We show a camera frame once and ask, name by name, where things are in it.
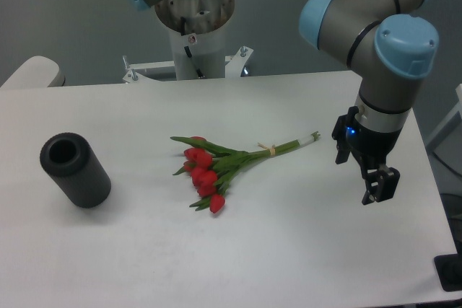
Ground red tulip bouquet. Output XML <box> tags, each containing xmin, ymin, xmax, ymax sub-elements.
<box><xmin>170</xmin><ymin>131</ymin><xmax>321</xmax><ymax>214</ymax></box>

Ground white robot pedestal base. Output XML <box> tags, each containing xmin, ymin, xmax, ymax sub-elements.
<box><xmin>123</xmin><ymin>0</ymin><xmax>253</xmax><ymax>83</ymax></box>

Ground black ribbed cylindrical vase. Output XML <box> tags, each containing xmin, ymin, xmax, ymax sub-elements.
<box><xmin>40</xmin><ymin>133</ymin><xmax>111</xmax><ymax>208</ymax></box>

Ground white furniture at right edge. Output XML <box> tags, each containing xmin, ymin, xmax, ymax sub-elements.
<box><xmin>424</xmin><ymin>84</ymin><xmax>461</xmax><ymax>178</ymax></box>

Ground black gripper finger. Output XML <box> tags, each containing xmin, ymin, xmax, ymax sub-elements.
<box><xmin>331</xmin><ymin>106</ymin><xmax>357</xmax><ymax>164</ymax></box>
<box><xmin>362</xmin><ymin>164</ymin><xmax>400</xmax><ymax>205</ymax></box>

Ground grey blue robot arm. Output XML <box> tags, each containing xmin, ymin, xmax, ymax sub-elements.
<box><xmin>130</xmin><ymin>0</ymin><xmax>439</xmax><ymax>204</ymax></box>

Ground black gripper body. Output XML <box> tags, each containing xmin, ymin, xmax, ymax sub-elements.
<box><xmin>345</xmin><ymin>106</ymin><xmax>401</xmax><ymax>180</ymax></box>

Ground black box at table edge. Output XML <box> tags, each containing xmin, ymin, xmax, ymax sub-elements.
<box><xmin>434</xmin><ymin>254</ymin><xmax>461</xmax><ymax>292</ymax></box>

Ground white chair armrest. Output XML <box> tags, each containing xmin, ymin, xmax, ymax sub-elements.
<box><xmin>1</xmin><ymin>56</ymin><xmax>66</xmax><ymax>90</ymax></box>

